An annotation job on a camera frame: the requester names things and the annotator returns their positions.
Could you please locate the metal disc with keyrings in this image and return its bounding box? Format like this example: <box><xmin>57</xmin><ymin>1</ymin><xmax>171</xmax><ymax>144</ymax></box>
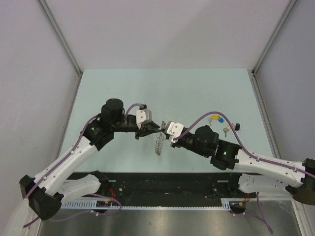
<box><xmin>155</xmin><ymin>121</ymin><xmax>166</xmax><ymax>156</ymax></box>

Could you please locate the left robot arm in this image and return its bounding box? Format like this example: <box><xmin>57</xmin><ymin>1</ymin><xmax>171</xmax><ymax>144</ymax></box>
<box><xmin>19</xmin><ymin>98</ymin><xmax>160</xmax><ymax>220</ymax></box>

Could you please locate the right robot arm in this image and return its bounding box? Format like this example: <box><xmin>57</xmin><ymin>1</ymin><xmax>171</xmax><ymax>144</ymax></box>
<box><xmin>161</xmin><ymin>121</ymin><xmax>315</xmax><ymax>206</ymax></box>

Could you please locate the yellow key tag key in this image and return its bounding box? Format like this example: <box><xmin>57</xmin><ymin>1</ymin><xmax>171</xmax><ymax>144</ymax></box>
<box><xmin>208</xmin><ymin>115</ymin><xmax>222</xmax><ymax>126</ymax></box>

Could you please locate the cream key tag key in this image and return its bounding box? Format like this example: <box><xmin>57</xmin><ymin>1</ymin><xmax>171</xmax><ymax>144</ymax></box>
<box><xmin>223</xmin><ymin>123</ymin><xmax>235</xmax><ymax>137</ymax></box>

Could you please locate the small black cylinder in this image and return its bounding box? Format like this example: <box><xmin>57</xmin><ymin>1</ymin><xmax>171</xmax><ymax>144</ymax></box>
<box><xmin>235</xmin><ymin>123</ymin><xmax>240</xmax><ymax>131</ymax></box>

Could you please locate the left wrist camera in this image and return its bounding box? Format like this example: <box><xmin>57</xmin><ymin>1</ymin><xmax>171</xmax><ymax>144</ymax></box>
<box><xmin>136</xmin><ymin>104</ymin><xmax>152</xmax><ymax>129</ymax></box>

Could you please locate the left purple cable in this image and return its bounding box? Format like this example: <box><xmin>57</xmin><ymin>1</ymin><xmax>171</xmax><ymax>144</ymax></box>
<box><xmin>23</xmin><ymin>103</ymin><xmax>146</xmax><ymax>228</ymax></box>

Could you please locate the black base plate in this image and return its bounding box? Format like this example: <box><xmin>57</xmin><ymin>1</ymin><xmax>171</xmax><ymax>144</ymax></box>
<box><xmin>50</xmin><ymin>172</ymin><xmax>287</xmax><ymax>207</ymax></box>

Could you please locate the white slotted cable duct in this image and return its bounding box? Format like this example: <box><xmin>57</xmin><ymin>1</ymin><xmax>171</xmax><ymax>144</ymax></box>
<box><xmin>60</xmin><ymin>198</ymin><xmax>233</xmax><ymax>212</ymax></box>

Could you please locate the left aluminium frame post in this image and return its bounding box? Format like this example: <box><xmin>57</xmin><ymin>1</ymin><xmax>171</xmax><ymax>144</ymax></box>
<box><xmin>36</xmin><ymin>0</ymin><xmax>83</xmax><ymax>76</ymax></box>

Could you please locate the aluminium frame post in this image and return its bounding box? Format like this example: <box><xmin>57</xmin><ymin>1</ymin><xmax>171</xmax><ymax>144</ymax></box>
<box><xmin>36</xmin><ymin>0</ymin><xmax>83</xmax><ymax>76</ymax></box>
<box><xmin>251</xmin><ymin>0</ymin><xmax>302</xmax><ymax>74</ymax></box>

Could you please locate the right aluminium frame post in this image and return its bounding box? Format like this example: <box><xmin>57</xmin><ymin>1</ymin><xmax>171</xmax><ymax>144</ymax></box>
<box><xmin>251</xmin><ymin>0</ymin><xmax>302</xmax><ymax>74</ymax></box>

